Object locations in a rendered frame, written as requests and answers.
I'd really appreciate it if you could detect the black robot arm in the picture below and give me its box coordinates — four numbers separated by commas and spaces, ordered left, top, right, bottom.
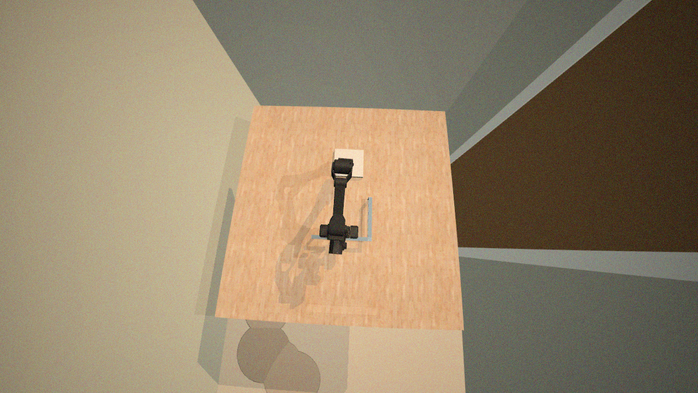
327, 158, 354, 255

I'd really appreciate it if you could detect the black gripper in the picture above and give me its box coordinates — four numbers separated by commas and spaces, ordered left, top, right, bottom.
319, 224, 358, 239

